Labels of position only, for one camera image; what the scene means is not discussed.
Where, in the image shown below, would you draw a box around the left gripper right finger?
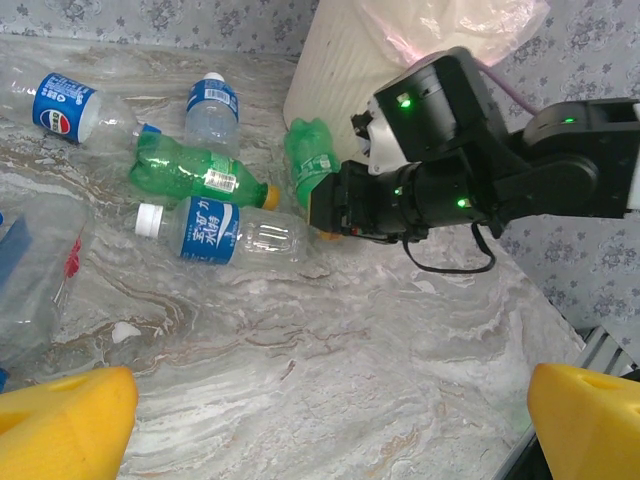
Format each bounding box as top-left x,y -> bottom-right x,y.
527,363 -> 640,480

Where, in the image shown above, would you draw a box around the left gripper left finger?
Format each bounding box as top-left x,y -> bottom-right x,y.
0,365 -> 140,480

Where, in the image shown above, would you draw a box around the green Sprite bottle yellow cap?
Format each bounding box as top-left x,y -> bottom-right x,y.
128,130 -> 282,211
283,116 -> 346,245

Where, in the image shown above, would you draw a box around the Pocari Sweat bottle white cap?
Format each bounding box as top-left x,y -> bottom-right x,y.
133,195 -> 314,268

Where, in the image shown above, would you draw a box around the small blue-label water bottle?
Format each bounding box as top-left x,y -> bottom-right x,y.
184,71 -> 242,156

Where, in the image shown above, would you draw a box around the large clear bottle red-blue label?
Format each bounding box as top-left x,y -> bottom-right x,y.
0,197 -> 96,394

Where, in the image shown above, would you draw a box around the clear bottle blue Pepsi label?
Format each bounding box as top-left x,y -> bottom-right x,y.
0,62 -> 164,159

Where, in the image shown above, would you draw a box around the cream waste bin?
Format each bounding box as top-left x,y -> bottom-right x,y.
282,0 -> 501,156

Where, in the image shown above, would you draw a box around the thin black right gripper cable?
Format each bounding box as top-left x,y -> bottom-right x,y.
402,222 -> 498,275

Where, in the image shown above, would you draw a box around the aluminium side rail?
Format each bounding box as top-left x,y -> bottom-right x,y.
572,324 -> 640,384

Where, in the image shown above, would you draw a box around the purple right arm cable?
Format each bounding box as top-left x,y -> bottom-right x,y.
477,58 -> 541,120

